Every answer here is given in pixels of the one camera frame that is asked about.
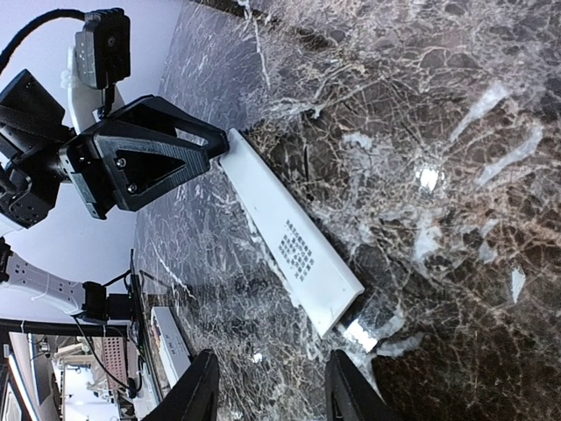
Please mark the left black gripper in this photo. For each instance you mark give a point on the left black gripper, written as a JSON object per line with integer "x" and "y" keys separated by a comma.
{"x": 138, "y": 153}

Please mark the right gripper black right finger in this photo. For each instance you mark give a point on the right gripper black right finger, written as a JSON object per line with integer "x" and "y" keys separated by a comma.
{"x": 349, "y": 396}

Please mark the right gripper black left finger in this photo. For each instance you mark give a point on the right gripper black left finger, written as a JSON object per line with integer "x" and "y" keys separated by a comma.
{"x": 195, "y": 395}

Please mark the white remote battery cover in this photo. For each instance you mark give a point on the white remote battery cover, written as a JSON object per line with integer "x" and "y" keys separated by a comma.
{"x": 317, "y": 276}

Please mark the white remote control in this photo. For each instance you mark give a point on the white remote control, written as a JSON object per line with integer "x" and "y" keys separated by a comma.
{"x": 173, "y": 351}

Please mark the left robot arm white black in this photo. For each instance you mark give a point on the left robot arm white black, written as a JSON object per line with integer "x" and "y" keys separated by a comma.
{"x": 32, "y": 132}

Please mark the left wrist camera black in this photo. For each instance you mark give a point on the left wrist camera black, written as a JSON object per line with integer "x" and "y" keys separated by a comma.
{"x": 99, "y": 60}

